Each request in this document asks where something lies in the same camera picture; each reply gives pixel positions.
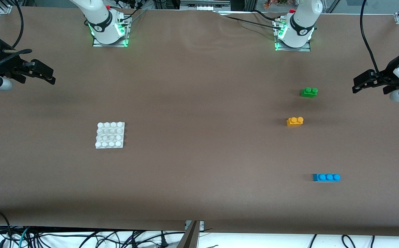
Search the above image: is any green two-stud block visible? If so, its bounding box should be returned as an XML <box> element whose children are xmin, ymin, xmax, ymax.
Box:
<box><xmin>300</xmin><ymin>87</ymin><xmax>318</xmax><ymax>98</ymax></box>

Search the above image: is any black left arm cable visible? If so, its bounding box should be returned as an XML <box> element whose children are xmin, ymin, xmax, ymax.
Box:
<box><xmin>359</xmin><ymin>0</ymin><xmax>381</xmax><ymax>75</ymax></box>

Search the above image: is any white studded base plate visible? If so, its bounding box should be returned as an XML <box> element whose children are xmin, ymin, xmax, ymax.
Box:
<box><xmin>95</xmin><ymin>122</ymin><xmax>126</xmax><ymax>149</ymax></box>

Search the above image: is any orange background object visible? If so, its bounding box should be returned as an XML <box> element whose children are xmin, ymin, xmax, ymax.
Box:
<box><xmin>263</xmin><ymin>0</ymin><xmax>298</xmax><ymax>9</ymax></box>

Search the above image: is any teal cable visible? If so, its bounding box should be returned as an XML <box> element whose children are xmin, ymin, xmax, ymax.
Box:
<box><xmin>18</xmin><ymin>226</ymin><xmax>31</xmax><ymax>248</ymax></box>

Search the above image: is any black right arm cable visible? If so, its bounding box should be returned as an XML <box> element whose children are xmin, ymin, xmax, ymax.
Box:
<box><xmin>0</xmin><ymin>0</ymin><xmax>33</xmax><ymax>78</ymax></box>

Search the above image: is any blue three-stud block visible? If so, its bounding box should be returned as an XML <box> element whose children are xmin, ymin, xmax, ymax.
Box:
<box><xmin>312</xmin><ymin>173</ymin><xmax>341</xmax><ymax>182</ymax></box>

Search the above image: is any grey metal device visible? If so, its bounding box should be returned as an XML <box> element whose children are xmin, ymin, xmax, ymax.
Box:
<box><xmin>180</xmin><ymin>0</ymin><xmax>231</xmax><ymax>11</ymax></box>

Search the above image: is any aluminium profile bar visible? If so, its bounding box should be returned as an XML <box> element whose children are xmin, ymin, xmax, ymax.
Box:
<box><xmin>176</xmin><ymin>220</ymin><xmax>201</xmax><ymax>248</ymax></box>

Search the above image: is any small metal bracket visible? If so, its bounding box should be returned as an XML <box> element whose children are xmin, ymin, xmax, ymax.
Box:
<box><xmin>184</xmin><ymin>220</ymin><xmax>205</xmax><ymax>230</ymax></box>

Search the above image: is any thin black table cable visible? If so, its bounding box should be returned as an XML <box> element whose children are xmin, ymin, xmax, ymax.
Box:
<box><xmin>253</xmin><ymin>10</ymin><xmax>280</xmax><ymax>21</ymax></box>
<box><xmin>216</xmin><ymin>11</ymin><xmax>283</xmax><ymax>30</ymax></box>

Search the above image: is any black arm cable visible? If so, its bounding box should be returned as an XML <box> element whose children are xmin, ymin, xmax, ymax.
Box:
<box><xmin>359</xmin><ymin>0</ymin><xmax>381</xmax><ymax>75</ymax></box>
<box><xmin>0</xmin><ymin>0</ymin><xmax>33</xmax><ymax>78</ymax></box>

